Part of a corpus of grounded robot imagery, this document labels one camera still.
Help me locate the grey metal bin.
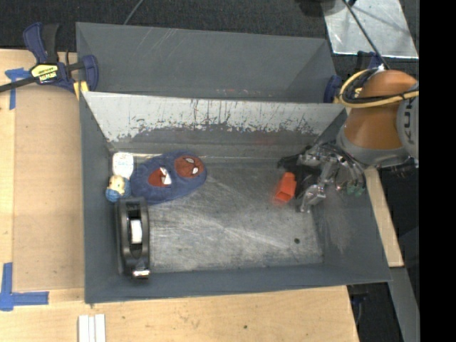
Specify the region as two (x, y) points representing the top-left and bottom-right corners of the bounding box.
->
(75, 21), (393, 304)

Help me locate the orange block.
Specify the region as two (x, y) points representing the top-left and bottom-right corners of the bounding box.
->
(273, 171), (298, 206)

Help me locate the small white and blue doll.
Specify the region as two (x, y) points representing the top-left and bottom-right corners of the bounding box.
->
(105, 151), (135, 203)

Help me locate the blue slipper with red face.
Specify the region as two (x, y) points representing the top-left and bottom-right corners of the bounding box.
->
(129, 150), (209, 206)

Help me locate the black tape dispenser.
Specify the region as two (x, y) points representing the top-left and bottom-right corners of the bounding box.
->
(114, 195), (152, 281)

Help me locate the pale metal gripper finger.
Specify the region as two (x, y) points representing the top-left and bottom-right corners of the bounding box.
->
(297, 187), (316, 214)
(313, 185), (328, 206)

